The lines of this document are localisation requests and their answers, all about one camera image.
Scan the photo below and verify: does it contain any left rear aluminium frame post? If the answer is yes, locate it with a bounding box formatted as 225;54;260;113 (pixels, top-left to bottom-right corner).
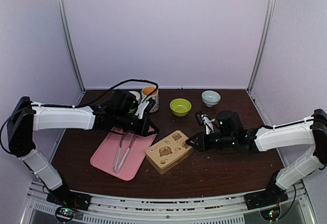
57;0;86;93

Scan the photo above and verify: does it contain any light blue patterned bowl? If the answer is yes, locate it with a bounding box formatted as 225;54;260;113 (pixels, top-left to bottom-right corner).
201;90;221;107

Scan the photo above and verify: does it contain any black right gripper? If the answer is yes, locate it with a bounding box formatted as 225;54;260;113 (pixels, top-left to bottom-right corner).
185;132;236;153

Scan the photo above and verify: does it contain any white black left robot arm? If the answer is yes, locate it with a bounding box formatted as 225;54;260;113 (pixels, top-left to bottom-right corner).
1;90;158;206

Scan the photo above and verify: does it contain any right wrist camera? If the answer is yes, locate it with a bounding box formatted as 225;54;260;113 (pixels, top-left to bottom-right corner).
195;111;215;135

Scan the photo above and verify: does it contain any lime green bowl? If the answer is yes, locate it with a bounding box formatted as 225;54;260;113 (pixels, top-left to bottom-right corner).
170;98;192;117

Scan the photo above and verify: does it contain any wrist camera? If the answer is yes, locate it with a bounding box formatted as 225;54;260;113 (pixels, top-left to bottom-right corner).
134;98;155;119
195;111;215;135

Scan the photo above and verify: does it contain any floral white mug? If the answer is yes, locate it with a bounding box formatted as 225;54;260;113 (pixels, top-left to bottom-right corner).
141;86;159;113

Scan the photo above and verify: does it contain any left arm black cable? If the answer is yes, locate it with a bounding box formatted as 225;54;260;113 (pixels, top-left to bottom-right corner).
38;78;159;109

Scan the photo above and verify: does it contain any tan tin box base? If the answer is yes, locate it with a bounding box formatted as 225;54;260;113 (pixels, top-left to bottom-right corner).
145;146;194;175

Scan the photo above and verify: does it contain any bear print tin lid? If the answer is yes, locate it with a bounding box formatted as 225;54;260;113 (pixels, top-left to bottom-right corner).
145;130;193;174

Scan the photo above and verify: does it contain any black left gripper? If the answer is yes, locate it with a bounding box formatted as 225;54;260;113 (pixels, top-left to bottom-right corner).
114;111;160;137

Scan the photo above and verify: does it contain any pink plastic tray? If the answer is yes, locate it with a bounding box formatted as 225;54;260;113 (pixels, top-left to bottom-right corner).
90;128;156;181

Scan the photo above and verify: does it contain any aluminium frame post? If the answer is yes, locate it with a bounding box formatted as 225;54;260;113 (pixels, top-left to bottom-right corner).
247;0;276;93
57;0;86;93

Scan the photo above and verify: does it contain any right rear aluminium frame post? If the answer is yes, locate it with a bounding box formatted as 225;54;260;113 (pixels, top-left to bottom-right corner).
247;0;276;93

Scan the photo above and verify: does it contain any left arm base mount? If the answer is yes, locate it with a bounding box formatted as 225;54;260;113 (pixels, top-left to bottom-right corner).
46;192;91;223

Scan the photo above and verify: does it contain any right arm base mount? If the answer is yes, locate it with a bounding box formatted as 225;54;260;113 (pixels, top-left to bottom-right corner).
244;190;289;222

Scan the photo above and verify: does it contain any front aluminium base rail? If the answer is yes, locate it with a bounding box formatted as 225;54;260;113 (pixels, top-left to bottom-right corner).
22;180;312;224

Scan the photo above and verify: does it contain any right aluminium table rail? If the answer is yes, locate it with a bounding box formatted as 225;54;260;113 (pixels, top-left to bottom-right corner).
247;91;288;166

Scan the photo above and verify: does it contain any navy white dotted bowl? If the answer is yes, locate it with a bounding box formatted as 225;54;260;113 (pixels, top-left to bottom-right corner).
129;91;141;103

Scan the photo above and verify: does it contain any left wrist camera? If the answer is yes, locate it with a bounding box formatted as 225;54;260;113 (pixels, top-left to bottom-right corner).
134;98;155;119

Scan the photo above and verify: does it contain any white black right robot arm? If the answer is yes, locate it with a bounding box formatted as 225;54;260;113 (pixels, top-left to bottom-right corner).
186;109;326;205

